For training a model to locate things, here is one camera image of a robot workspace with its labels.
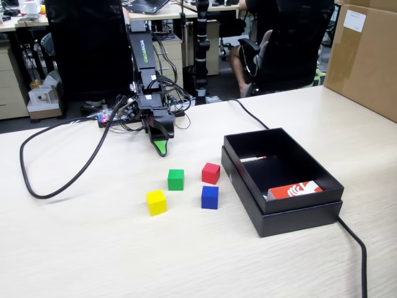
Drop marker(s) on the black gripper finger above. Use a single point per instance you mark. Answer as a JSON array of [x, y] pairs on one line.
[[164, 124], [159, 146]]

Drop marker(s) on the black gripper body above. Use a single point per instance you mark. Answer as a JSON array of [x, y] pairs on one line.
[[150, 102]]

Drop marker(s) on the green wooden cube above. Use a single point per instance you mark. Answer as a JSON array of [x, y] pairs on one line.
[[175, 181]]

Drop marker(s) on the yellow wooden cube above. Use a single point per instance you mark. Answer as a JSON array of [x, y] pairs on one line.
[[156, 204]]

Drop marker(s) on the red wooden cube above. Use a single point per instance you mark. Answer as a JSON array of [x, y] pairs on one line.
[[210, 174]]

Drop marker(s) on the blue wooden cube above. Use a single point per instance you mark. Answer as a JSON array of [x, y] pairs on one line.
[[209, 198]]

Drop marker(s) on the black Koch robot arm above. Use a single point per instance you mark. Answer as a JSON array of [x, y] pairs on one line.
[[142, 49]]

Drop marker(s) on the robot base controller board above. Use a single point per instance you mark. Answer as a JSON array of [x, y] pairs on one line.
[[104, 119]]

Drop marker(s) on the black open box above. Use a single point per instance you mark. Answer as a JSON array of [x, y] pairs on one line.
[[248, 177]]

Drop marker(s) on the large brown cardboard box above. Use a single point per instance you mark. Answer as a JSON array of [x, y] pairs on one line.
[[363, 71]]

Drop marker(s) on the white label on cardboard box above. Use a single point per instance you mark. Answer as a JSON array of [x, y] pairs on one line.
[[355, 20]]

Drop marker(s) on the black segmented pole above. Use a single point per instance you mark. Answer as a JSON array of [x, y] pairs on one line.
[[202, 56]]

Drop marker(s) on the seated person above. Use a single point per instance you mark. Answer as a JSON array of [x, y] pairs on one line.
[[239, 68]]

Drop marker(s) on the red-headed matchstick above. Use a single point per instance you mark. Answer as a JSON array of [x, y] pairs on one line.
[[252, 159]]

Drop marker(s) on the black laptop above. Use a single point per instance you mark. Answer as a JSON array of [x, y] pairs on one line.
[[145, 5]]

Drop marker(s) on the white carton on floor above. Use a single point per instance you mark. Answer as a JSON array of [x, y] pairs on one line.
[[43, 102]]

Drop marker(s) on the beige drawer cabinet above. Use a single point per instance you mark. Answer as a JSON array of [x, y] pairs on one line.
[[10, 90]]

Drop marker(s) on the orange matchbox with white logo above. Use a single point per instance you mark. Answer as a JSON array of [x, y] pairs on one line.
[[294, 190]]

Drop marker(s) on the black office chair with armrest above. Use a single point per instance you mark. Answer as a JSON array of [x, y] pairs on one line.
[[291, 46]]

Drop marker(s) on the white mug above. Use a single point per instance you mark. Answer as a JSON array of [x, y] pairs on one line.
[[31, 8]]

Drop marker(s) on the green and black checkered item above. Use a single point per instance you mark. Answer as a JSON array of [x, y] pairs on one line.
[[319, 77]]

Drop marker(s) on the beige plain pedestal cabinet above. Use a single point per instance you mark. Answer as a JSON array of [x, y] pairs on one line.
[[213, 46]]

